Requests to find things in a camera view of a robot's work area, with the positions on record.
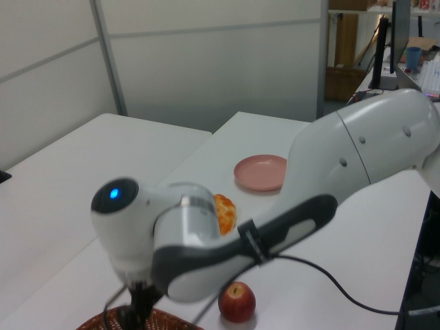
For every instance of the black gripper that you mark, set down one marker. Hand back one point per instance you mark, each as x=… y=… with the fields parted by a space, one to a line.
x=141 y=295

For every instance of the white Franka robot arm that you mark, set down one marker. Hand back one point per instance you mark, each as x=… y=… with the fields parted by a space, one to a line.
x=378 y=137

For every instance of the brown woven basket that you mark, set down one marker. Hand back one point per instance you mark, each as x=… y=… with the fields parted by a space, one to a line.
x=165 y=321

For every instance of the silver laptop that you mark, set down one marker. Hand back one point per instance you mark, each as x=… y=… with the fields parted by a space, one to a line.
x=407 y=79

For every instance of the blue cup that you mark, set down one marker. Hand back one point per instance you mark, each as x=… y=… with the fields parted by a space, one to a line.
x=413 y=58

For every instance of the grey partition post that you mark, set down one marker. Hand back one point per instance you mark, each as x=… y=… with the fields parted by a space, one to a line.
x=109 y=58

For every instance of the brown cardboard box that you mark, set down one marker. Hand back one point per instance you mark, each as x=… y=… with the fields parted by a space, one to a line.
x=343 y=84

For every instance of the braided toy bread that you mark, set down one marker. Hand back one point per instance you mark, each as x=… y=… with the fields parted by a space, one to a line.
x=227 y=213

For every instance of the black power strip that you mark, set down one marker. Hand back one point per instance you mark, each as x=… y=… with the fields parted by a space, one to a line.
x=359 y=97

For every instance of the red toy apple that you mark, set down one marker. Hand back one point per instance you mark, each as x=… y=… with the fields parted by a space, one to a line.
x=236 y=302

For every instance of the pink plate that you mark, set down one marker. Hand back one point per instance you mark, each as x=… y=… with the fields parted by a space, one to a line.
x=258 y=172

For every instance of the dark computer monitor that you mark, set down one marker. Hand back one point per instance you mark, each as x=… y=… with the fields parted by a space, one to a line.
x=399 y=34

